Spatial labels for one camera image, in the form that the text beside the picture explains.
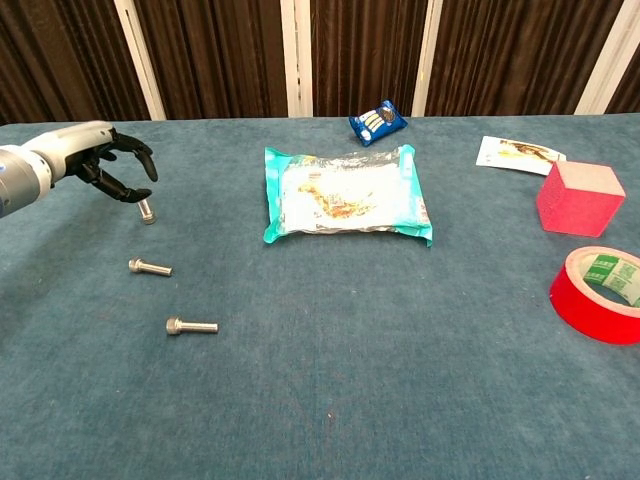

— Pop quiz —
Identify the blue cookie packet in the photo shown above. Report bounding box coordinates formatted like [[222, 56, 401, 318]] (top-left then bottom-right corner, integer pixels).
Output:
[[348, 99, 409, 147]]

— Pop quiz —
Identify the teal felt table cover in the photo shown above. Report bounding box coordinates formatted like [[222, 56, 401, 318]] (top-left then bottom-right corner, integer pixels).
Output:
[[0, 112, 640, 480]]

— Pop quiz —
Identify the white playing card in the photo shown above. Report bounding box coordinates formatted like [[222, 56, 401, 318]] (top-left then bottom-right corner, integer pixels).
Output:
[[475, 135, 568, 177]]

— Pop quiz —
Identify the red tape roll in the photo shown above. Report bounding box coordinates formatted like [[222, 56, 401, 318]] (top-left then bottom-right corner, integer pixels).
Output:
[[549, 245, 640, 346]]

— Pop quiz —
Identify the teal clear food package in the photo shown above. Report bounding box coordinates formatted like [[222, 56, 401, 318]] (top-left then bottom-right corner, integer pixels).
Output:
[[262, 144, 434, 248]]

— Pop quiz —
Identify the pink foam cube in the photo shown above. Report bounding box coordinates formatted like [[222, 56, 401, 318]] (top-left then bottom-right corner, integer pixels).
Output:
[[535, 160, 627, 238]]

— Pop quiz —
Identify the white partition frame post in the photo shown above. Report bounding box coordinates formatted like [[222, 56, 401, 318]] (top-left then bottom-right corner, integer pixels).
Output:
[[279, 0, 314, 119], [573, 0, 640, 116], [410, 0, 444, 118], [113, 0, 167, 121]]

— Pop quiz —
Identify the dark brown curtain panel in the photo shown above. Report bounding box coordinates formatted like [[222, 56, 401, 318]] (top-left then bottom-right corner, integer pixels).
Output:
[[424, 0, 625, 118], [0, 0, 151, 126], [604, 44, 640, 115], [310, 0, 430, 119], [133, 0, 290, 120]]

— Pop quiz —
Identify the steel bolt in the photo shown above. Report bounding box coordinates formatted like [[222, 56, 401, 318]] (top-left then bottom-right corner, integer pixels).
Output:
[[128, 257, 174, 278], [136, 198, 158, 226], [166, 316, 219, 337]]

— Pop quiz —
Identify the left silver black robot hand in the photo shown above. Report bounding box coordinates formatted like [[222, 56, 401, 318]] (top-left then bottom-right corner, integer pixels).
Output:
[[24, 120, 159, 204]]

